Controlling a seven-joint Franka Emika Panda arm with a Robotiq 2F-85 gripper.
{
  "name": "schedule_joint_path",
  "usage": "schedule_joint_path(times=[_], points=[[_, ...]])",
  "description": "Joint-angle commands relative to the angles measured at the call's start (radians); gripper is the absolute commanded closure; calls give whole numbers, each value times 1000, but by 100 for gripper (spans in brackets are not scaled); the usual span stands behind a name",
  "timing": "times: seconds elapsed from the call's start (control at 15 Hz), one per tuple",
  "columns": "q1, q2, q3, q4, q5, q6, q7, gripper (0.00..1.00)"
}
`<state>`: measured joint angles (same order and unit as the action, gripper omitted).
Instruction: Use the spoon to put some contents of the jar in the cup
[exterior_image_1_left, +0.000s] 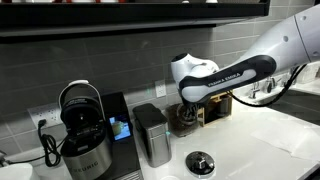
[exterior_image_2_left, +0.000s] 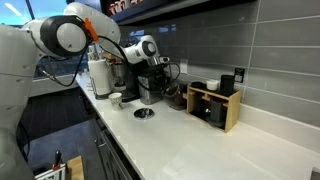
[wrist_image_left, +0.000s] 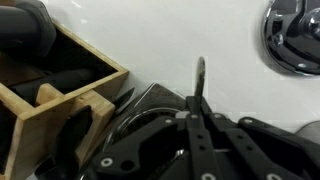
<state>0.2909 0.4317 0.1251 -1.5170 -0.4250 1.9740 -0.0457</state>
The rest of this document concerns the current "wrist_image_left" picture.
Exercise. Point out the wooden organizer stand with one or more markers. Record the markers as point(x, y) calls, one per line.
point(96, 103)

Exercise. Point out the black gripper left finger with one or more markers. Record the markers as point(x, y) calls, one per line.
point(196, 150)

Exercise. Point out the black coffee press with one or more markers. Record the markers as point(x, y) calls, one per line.
point(23, 30)

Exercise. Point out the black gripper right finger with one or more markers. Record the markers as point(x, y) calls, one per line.
point(260, 150)

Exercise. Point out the black plastic scoop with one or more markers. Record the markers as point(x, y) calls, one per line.
point(71, 136)

